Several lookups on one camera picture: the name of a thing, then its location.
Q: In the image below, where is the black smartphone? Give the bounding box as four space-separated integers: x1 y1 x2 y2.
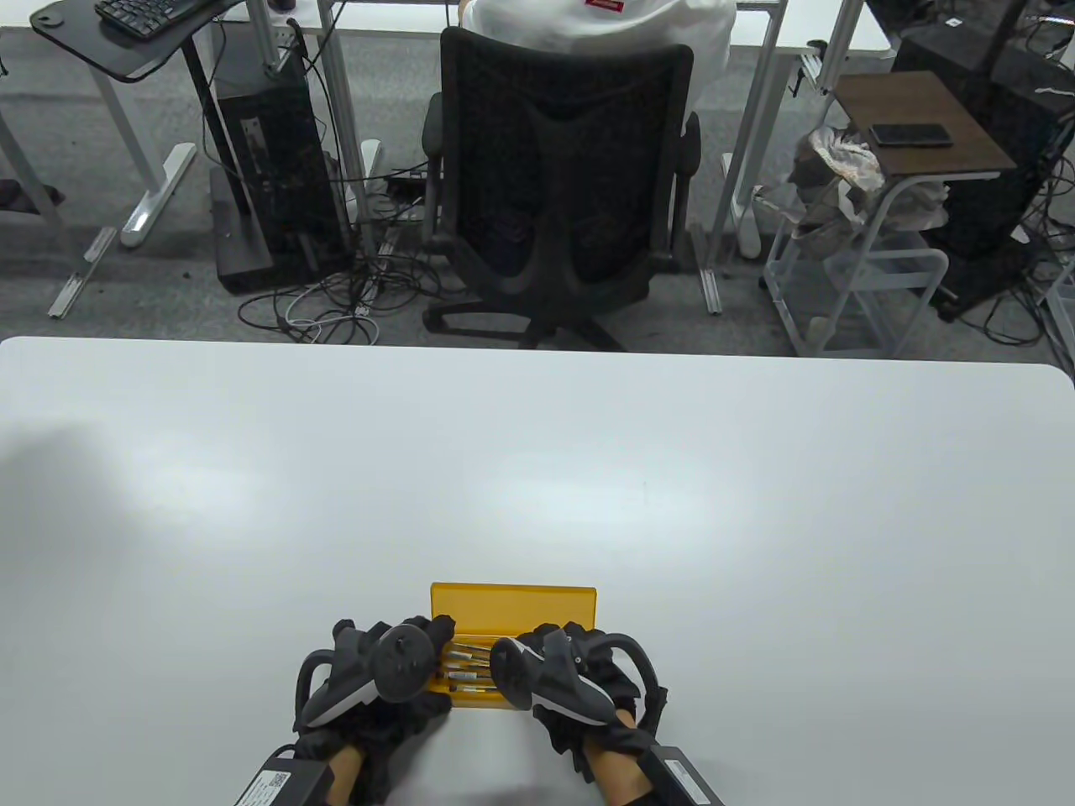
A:
869 123 955 149

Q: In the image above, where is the black computer tower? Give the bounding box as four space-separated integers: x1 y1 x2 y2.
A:
214 59 352 282

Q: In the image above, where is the crumpled plastic bag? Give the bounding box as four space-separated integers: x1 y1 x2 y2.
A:
785 124 888 236

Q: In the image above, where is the person's left hand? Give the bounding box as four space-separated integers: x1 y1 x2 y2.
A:
296 615 459 805

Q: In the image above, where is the white plastic bag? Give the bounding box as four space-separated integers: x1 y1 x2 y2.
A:
886 178 952 232

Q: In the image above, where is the white cable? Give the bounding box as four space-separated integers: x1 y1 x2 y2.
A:
284 285 375 343

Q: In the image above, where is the brown top side table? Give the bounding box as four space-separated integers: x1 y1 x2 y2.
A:
760 70 1019 358

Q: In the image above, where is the person's right forearm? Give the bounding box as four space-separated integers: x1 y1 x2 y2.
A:
586 739 660 806

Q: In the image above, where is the black keyboard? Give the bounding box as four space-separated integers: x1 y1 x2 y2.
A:
94 0 223 41

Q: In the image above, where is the yellow plastic pen case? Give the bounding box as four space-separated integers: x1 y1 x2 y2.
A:
424 584 599 713

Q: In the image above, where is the black standing desk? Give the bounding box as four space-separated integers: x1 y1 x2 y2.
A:
29 0 278 293

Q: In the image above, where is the person's right hand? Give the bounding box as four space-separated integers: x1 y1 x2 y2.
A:
512 621 669 783

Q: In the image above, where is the tangle of black cables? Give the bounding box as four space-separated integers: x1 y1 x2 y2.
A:
941 143 1075 347
238 248 471 347

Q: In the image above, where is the black mesh office chair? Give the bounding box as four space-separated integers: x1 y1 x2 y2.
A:
420 27 702 352

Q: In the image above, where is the large black equipment case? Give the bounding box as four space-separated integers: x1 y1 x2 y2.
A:
890 17 1075 316

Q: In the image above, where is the person's left forearm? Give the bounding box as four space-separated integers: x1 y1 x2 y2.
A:
322 743 366 806

